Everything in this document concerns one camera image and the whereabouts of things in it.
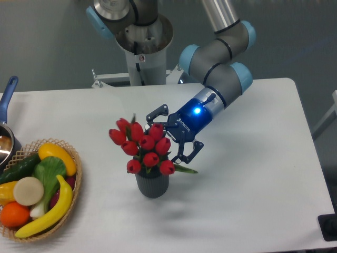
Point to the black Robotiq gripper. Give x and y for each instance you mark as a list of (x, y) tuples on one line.
[(184, 124)]

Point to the red tulip bouquet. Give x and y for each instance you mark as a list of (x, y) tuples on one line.
[(149, 149)]

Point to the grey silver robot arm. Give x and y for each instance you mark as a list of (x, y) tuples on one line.
[(212, 65)]

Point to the dark grey ribbed vase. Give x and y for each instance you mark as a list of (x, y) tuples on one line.
[(152, 185)]

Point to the dark red vegetable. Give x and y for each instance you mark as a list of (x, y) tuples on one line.
[(71, 181)]

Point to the yellow squash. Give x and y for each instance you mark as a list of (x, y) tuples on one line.
[(53, 150)]

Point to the green bok choy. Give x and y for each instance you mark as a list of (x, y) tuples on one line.
[(46, 172)]

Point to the yellow banana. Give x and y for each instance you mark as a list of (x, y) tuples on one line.
[(51, 217)]

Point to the woven wicker basket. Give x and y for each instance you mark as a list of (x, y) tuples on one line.
[(31, 149)]

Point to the green cucumber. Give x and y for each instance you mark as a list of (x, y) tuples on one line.
[(24, 168)]

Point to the round beige slice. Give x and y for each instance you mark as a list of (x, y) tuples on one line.
[(28, 191)]

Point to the black device at edge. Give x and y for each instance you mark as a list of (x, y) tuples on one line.
[(328, 226)]

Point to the yellow bell pepper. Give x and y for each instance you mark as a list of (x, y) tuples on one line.
[(6, 192)]

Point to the orange fruit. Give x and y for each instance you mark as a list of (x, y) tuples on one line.
[(15, 215)]

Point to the white metal base frame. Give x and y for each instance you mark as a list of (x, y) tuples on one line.
[(174, 76)]

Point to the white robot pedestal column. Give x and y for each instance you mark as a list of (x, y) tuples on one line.
[(145, 51)]

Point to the white frame at right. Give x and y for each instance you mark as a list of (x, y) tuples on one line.
[(326, 120)]

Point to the blue handled saucepan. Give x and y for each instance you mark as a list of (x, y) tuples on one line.
[(9, 143)]

